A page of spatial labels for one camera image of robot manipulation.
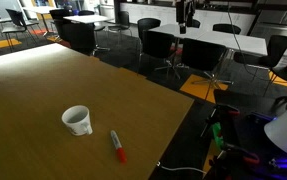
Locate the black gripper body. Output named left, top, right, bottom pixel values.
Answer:
left=175, top=0, right=196, bottom=26

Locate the white marker with red cap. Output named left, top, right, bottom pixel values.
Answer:
left=110, top=129, right=128, bottom=164

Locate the white ceramic mug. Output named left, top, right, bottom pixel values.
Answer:
left=61, top=105, right=94, bottom=137

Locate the white kitchen counter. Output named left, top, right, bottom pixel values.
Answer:
left=119, top=1, right=258, bottom=36

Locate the black robot stand platform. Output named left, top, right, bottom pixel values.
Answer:
left=212, top=89, right=287, bottom=180

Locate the grey metal cabinet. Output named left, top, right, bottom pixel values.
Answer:
left=249, top=0, right=287, bottom=59

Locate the green plastic part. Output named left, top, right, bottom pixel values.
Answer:
left=211, top=122, right=225, bottom=149

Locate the thin black hanging cable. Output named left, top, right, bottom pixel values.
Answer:
left=227, top=0, right=271, bottom=83

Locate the black clamp with red handle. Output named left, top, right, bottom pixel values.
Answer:
left=204, top=143, right=261, bottom=180
left=201, top=103, right=241, bottom=138

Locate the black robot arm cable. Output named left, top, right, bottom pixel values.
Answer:
left=272, top=95, right=287, bottom=116

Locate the white cable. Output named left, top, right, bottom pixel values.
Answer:
left=156, top=161, right=207, bottom=176

